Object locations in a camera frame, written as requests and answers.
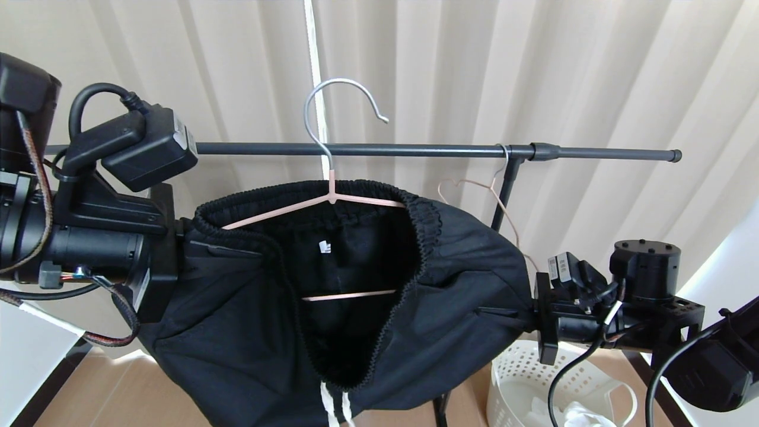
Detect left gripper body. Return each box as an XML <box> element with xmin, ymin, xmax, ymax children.
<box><xmin>50</xmin><ymin>184</ymin><xmax>178</xmax><ymax>324</ymax></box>

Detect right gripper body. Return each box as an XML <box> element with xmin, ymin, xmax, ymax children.
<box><xmin>534</xmin><ymin>273</ymin><xmax>653</xmax><ymax>365</ymax></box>

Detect black shorts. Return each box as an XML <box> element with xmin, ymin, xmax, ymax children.
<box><xmin>139</xmin><ymin>180</ymin><xmax>534</xmax><ymax>427</ymax></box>

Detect pink clothes hanger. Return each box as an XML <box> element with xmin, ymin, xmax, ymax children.
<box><xmin>222</xmin><ymin>77</ymin><xmax>410</xmax><ymax>303</ymax></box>
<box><xmin>438</xmin><ymin>160</ymin><xmax>537</xmax><ymax>273</ymax></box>

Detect white laundry basket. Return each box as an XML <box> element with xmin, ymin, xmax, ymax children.
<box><xmin>486</xmin><ymin>341</ymin><xmax>638</xmax><ymax>427</ymax></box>

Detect black clothes rack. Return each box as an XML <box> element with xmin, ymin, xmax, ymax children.
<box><xmin>44</xmin><ymin>141</ymin><xmax>683</xmax><ymax>427</ymax></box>

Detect white garment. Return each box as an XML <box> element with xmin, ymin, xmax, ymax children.
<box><xmin>531</xmin><ymin>396</ymin><xmax>611</xmax><ymax>427</ymax></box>

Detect beige curtain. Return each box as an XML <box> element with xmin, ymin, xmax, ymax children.
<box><xmin>0</xmin><ymin>0</ymin><xmax>759</xmax><ymax>356</ymax></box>

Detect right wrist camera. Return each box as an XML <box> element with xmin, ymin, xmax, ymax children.
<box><xmin>546</xmin><ymin>252</ymin><xmax>620</xmax><ymax>312</ymax></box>

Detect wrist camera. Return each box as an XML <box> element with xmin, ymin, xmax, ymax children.
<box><xmin>546</xmin><ymin>252</ymin><xmax>620</xmax><ymax>312</ymax></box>
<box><xmin>56</xmin><ymin>104</ymin><xmax>199</xmax><ymax>235</ymax></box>

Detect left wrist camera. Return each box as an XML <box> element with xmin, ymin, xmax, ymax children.
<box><xmin>56</xmin><ymin>104</ymin><xmax>199</xmax><ymax>235</ymax></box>

